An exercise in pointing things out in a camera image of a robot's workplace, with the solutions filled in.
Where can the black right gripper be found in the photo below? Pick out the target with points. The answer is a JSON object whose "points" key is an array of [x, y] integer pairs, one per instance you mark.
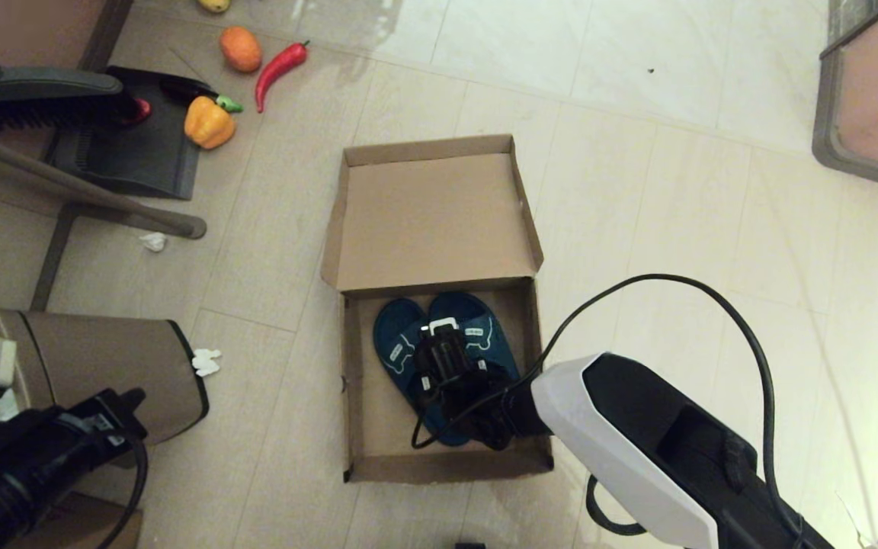
{"points": [[450, 366]]}

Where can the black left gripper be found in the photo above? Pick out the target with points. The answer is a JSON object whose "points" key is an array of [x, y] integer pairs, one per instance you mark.
{"points": [[35, 450]]}

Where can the dark blue slipper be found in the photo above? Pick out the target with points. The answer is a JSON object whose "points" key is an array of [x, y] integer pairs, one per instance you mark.
{"points": [[496, 343], [393, 343]]}

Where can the brown cardboard shoe box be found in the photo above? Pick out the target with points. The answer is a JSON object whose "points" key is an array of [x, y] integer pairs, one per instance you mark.
{"points": [[431, 221]]}

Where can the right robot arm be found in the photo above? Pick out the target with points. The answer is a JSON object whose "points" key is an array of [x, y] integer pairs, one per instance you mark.
{"points": [[622, 435]]}

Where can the brown plastic trash bin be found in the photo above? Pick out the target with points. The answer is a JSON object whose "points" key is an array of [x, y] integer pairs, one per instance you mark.
{"points": [[104, 366]]}

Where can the small crumpled white tissue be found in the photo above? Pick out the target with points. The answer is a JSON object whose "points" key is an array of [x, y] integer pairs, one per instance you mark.
{"points": [[206, 364], [154, 242]]}

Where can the dark brown cardboard carton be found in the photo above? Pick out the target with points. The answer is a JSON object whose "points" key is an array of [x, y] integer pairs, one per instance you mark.
{"points": [[96, 526]]}

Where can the brown table with metal legs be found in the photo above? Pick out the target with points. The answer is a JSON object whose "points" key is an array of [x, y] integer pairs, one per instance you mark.
{"points": [[65, 184]]}

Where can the black dustpan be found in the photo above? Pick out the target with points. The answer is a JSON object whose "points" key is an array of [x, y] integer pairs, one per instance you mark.
{"points": [[138, 156]]}

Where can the yellow bell pepper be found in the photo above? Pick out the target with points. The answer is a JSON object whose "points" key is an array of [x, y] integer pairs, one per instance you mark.
{"points": [[209, 124]]}

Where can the small red fruit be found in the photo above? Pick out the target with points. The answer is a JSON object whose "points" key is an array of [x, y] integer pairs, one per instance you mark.
{"points": [[142, 110]]}

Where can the dark eggplant with green stem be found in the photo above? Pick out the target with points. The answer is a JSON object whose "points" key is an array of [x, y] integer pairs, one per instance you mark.
{"points": [[230, 104]]}

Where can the black broom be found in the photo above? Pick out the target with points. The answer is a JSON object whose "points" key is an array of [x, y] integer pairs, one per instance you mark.
{"points": [[35, 84]]}

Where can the red chili pepper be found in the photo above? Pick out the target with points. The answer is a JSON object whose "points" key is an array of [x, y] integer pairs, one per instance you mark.
{"points": [[277, 69]]}

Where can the orange fruit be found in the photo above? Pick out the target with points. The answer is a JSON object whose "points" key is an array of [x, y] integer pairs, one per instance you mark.
{"points": [[241, 49]]}

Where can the yellow fruit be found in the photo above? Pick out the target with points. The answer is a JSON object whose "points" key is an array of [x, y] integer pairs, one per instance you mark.
{"points": [[214, 4]]}

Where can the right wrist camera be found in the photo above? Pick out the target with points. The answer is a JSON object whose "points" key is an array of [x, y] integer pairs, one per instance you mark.
{"points": [[443, 323]]}

